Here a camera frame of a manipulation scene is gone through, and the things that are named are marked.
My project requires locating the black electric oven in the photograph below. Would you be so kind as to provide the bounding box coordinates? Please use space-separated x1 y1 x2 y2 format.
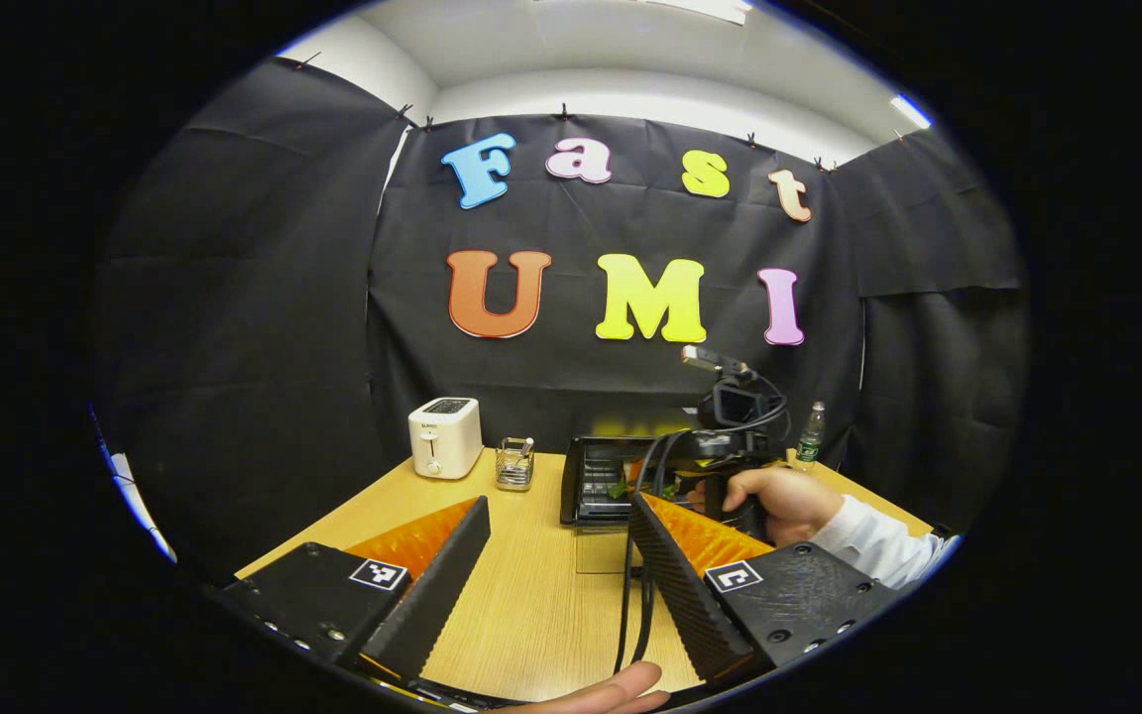
559 434 721 576

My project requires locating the wire mesh basket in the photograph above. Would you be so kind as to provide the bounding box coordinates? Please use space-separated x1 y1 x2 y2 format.
494 436 536 493

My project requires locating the black cable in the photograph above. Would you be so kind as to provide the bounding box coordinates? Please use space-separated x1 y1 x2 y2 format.
632 436 681 665
614 428 691 675

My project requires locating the black backdrop cloth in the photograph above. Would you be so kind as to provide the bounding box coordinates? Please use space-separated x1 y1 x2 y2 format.
90 55 1033 586

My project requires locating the clear plastic water bottle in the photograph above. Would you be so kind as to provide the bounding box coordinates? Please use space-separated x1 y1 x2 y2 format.
795 401 826 469

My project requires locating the white toaster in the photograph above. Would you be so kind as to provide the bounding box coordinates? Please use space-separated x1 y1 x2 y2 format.
407 397 484 481

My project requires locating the white striped board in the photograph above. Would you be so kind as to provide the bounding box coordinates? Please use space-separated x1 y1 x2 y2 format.
90 407 178 564

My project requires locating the large ceiling light panel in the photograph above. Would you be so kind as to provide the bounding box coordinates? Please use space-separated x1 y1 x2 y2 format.
630 0 752 26

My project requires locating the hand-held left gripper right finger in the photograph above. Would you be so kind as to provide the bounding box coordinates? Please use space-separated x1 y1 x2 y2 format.
628 492 901 685

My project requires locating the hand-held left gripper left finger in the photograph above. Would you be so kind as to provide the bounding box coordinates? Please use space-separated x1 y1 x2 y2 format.
204 495 493 683

